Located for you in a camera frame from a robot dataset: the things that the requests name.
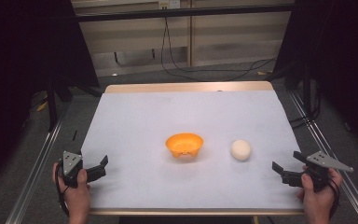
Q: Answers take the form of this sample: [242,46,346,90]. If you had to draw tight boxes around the black metal stand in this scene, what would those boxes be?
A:
[44,78,73,133]
[284,60,322,125]

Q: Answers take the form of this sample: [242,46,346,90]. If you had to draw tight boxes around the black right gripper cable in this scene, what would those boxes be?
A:
[327,174,342,219]

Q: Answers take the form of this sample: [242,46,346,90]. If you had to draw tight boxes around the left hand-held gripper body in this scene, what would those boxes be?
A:
[58,150,90,189]

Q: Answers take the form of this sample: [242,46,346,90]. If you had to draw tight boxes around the orange plastic bowl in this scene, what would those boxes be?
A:
[165,133,205,159]

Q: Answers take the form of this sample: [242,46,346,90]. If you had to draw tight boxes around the aluminium floor rail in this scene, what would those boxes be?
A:
[288,91,358,224]
[5,119,73,224]

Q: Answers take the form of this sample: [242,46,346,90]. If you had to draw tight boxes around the white table sheet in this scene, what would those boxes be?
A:
[81,90,305,210]

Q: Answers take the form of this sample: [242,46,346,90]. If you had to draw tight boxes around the white wall socket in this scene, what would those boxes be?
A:
[158,0,182,10]

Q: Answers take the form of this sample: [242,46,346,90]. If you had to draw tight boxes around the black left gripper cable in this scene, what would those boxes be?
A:
[54,160,73,218]

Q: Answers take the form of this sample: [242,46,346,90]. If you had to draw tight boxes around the long black floor cable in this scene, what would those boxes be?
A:
[159,17,278,83]
[165,18,278,74]

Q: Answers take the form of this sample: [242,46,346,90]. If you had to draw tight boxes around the white round bun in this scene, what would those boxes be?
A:
[229,139,252,162]

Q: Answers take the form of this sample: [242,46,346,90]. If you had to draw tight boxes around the black curtain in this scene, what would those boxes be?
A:
[272,0,358,158]
[0,0,101,194]

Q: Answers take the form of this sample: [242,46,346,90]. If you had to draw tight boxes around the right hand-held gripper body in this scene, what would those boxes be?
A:
[302,150,354,193]

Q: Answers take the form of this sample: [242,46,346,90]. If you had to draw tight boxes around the person's left hand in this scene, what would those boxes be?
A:
[51,161,91,216]

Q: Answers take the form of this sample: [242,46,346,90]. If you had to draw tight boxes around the black horizontal frame bar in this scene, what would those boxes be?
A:
[75,4,295,23]

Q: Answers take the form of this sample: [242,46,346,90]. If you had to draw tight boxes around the person's right hand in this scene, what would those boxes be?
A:
[296,168,344,219]

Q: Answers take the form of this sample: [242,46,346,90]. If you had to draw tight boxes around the wooden table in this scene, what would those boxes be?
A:
[87,80,306,217]

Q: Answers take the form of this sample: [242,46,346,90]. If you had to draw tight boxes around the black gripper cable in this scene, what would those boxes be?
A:
[327,174,342,219]
[54,160,73,218]

